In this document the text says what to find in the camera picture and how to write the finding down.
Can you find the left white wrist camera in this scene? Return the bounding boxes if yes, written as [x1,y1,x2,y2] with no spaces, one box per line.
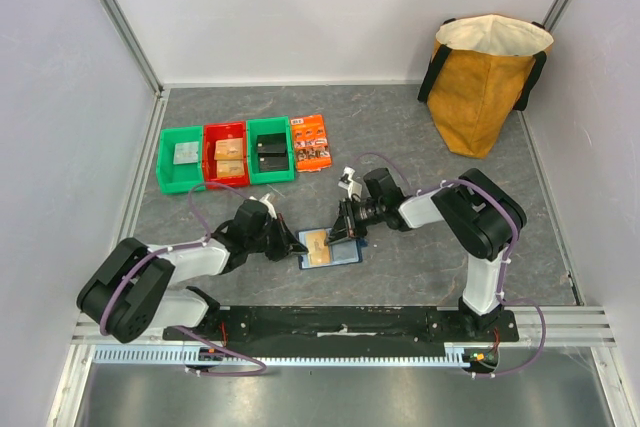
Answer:
[250,193,277,219]

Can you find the red bin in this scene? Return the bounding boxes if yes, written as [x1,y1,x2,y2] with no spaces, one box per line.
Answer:
[202,121,249,187]

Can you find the lower gold card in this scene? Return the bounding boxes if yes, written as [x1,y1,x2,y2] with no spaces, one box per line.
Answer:
[216,160,245,178]

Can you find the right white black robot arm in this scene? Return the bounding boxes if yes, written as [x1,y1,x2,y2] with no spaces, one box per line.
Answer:
[326,167,527,341]

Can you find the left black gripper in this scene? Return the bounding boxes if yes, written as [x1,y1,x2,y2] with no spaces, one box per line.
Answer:
[247,213,307,262]

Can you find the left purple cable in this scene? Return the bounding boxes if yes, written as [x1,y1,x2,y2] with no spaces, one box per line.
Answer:
[99,182,269,378]

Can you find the blue card holder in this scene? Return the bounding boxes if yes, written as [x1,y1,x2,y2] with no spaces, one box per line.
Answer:
[297,228,362,270]

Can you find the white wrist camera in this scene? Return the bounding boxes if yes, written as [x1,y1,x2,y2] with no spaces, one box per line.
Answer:
[250,193,277,219]
[338,166,362,200]

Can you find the right green bin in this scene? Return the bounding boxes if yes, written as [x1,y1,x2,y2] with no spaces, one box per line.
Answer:
[246,116,295,185]

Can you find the aluminium frame rail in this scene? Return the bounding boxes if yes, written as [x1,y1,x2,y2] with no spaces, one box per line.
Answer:
[74,306,615,368]

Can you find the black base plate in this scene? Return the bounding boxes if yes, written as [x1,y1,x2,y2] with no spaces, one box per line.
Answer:
[192,306,519,343]

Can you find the orange blister pack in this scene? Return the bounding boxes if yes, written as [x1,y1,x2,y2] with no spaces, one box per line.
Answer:
[290,114,332,172]

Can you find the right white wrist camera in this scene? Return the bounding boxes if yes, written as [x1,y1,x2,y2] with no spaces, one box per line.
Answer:
[338,166,362,200]

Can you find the left green bin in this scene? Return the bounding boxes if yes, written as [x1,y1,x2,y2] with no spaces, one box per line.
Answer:
[156,126,204,195]

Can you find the gold credit card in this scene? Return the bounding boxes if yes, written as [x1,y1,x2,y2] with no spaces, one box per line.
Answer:
[305,230,331,267]

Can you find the yellow tote bag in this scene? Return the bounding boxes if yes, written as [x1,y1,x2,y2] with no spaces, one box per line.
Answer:
[417,14,554,159]

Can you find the silver card in bin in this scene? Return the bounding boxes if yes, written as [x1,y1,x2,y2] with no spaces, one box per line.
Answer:
[173,141,201,165]

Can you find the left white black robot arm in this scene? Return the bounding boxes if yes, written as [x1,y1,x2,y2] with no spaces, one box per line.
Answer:
[76,198,308,344]

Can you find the green bin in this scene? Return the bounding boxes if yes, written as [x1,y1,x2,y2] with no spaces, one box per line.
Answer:
[246,116,295,185]
[156,126,204,195]

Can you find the upper black card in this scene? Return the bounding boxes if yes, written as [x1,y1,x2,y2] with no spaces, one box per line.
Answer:
[256,133,288,155]

